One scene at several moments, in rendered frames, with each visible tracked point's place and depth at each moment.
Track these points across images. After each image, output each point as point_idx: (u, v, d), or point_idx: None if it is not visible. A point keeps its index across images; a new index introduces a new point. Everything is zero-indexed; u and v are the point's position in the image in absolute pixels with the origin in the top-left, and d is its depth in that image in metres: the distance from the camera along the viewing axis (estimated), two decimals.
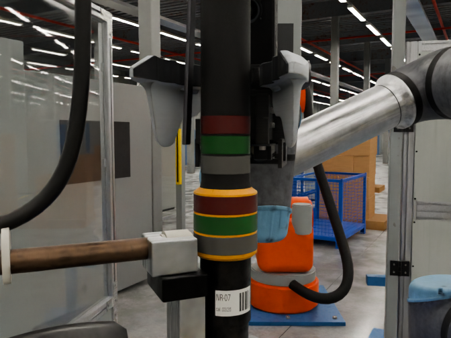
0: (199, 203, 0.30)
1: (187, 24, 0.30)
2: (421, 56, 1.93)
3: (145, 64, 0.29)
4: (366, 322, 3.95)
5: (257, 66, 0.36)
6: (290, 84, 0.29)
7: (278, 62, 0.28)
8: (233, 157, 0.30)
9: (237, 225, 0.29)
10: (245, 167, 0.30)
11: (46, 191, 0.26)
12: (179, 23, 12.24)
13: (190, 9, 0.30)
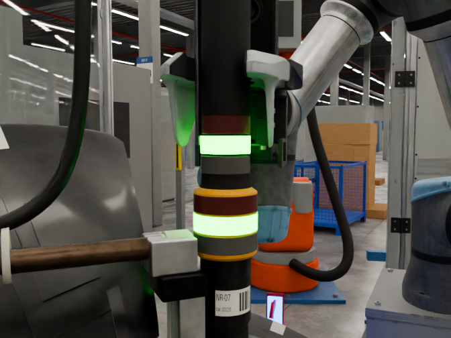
0: (199, 203, 0.30)
1: (194, 24, 0.30)
2: None
3: (178, 62, 0.28)
4: (367, 300, 3.94)
5: None
6: (264, 84, 0.29)
7: (245, 62, 0.28)
8: (233, 157, 0.30)
9: (237, 225, 0.29)
10: (245, 167, 0.30)
11: (46, 191, 0.26)
12: (179, 15, 12.23)
13: (197, 9, 0.30)
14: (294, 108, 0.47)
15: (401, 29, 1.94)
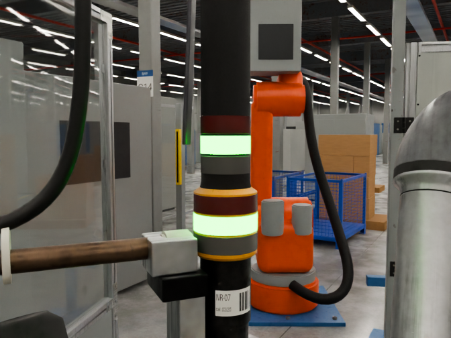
0: (199, 203, 0.30)
1: (187, 24, 0.30)
2: (421, 58, 1.94)
3: None
4: (366, 322, 3.95)
5: None
6: None
7: None
8: (233, 157, 0.30)
9: (237, 225, 0.29)
10: (245, 167, 0.30)
11: (46, 191, 0.26)
12: (179, 23, 12.24)
13: (190, 9, 0.30)
14: None
15: (399, 76, 1.95)
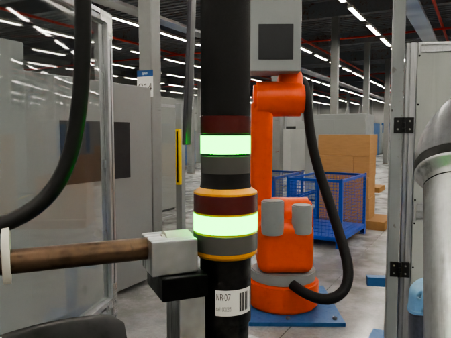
0: (199, 203, 0.30)
1: (187, 24, 0.30)
2: (421, 58, 1.94)
3: None
4: (366, 322, 3.95)
5: None
6: None
7: None
8: (233, 157, 0.30)
9: (237, 225, 0.29)
10: (245, 167, 0.30)
11: (46, 191, 0.26)
12: (179, 23, 12.24)
13: (190, 9, 0.30)
14: None
15: (399, 76, 1.95)
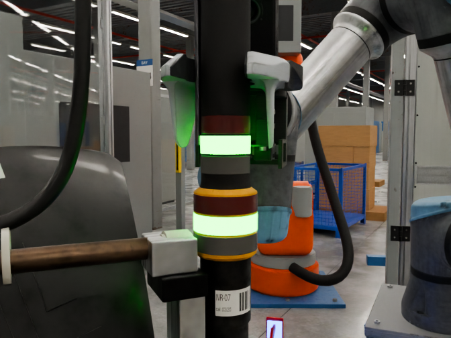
0: (199, 203, 0.30)
1: (194, 24, 0.30)
2: None
3: (179, 63, 0.28)
4: (366, 304, 3.94)
5: None
6: (264, 85, 0.29)
7: (245, 63, 0.28)
8: (233, 157, 0.30)
9: (237, 225, 0.29)
10: (245, 167, 0.30)
11: (46, 191, 0.26)
12: (179, 17, 12.23)
13: (197, 9, 0.30)
14: (294, 108, 0.47)
15: None
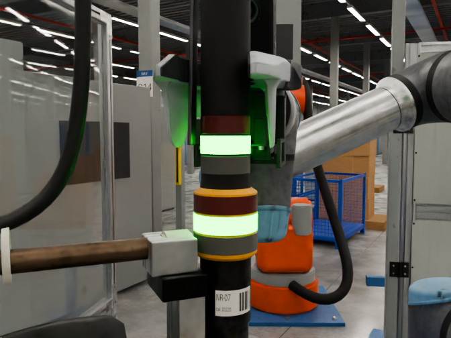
0: (199, 203, 0.30)
1: (190, 24, 0.30)
2: (421, 58, 1.94)
3: (170, 63, 0.28)
4: (366, 322, 3.95)
5: None
6: (266, 84, 0.29)
7: (247, 63, 0.28)
8: (233, 157, 0.30)
9: (237, 225, 0.29)
10: (245, 167, 0.30)
11: (46, 191, 0.26)
12: (179, 23, 12.24)
13: (193, 9, 0.30)
14: (293, 108, 0.47)
15: None
